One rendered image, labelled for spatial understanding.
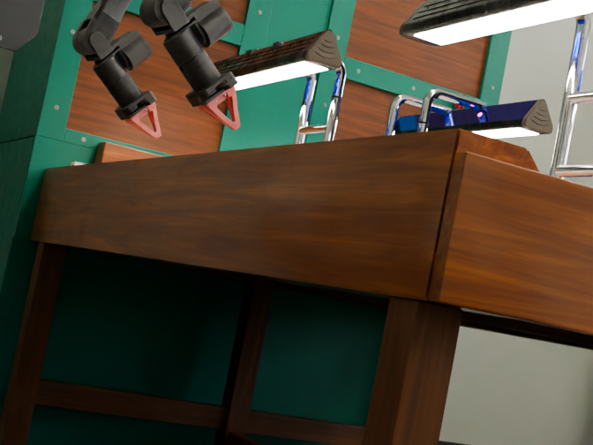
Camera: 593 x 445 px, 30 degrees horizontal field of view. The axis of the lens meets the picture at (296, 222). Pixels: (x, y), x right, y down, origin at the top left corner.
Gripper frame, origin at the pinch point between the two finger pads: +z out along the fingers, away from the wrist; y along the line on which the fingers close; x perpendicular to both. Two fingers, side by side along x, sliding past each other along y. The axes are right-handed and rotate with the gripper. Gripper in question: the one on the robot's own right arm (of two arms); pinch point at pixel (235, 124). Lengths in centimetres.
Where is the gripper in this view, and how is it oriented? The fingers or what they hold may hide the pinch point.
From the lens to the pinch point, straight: 205.4
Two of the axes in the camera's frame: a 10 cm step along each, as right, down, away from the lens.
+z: 5.3, 8.0, 2.7
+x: -7.2, 5.9, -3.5
